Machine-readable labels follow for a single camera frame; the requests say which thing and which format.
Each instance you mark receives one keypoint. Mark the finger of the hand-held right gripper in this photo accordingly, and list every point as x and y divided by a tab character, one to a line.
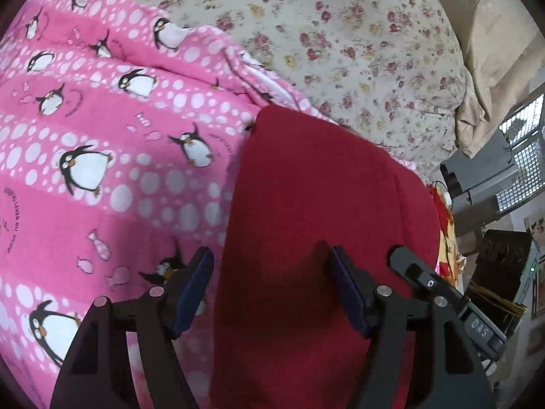
415	270

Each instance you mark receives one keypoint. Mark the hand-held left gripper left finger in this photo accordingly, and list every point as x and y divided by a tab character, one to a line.
191	298

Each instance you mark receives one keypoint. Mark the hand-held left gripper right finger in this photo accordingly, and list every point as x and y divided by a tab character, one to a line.
349	294

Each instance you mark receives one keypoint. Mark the dark red garment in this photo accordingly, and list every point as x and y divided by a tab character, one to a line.
306	204

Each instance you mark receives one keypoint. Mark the yellow red printed cloth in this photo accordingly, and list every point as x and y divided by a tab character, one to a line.
451	238

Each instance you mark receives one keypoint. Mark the dark box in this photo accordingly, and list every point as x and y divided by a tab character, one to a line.
502	264

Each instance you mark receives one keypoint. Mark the grey metal device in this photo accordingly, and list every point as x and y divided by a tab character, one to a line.
477	170

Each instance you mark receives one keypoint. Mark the pink penguin print blanket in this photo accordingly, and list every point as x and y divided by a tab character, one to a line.
106	136

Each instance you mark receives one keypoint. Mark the floral bed sheet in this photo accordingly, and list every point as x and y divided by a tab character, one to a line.
349	72

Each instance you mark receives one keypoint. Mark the beige cloth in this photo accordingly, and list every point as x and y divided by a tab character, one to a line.
489	51

